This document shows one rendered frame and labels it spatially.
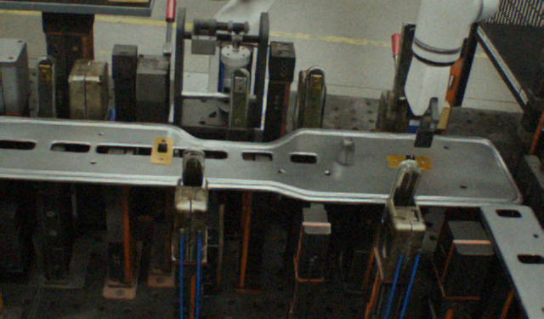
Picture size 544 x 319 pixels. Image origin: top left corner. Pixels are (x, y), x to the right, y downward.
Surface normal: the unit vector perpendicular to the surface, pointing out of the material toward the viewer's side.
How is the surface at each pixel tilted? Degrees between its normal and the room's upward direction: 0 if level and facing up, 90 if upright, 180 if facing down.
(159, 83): 90
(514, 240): 0
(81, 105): 90
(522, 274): 0
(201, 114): 0
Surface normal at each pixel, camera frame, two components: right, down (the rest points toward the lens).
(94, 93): 0.04, 0.55
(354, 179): 0.09, -0.83
